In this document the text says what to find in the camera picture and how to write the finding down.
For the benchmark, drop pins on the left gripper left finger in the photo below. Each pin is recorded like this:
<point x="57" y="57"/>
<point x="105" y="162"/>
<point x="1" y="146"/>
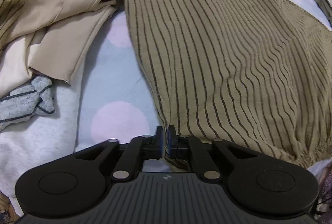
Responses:
<point x="132" y="155"/>

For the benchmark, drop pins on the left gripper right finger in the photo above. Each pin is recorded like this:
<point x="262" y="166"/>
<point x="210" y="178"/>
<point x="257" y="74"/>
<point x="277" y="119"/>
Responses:
<point x="189" y="152"/>

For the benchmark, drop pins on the olive striped trousers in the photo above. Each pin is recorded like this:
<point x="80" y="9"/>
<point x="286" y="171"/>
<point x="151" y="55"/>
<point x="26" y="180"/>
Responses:
<point x="253" y="72"/>

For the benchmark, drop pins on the polka dot bed sheet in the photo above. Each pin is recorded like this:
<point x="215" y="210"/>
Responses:
<point x="117" y="101"/>

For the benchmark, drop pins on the grey patterned garment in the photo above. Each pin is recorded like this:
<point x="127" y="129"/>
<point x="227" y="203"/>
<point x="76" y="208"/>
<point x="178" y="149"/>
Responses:
<point x="32" y="98"/>

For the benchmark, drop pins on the cream white garment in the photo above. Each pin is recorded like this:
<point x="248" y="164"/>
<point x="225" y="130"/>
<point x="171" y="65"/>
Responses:
<point x="15" y="61"/>

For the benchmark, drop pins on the beige garment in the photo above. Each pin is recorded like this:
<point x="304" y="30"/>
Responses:
<point x="71" y="26"/>

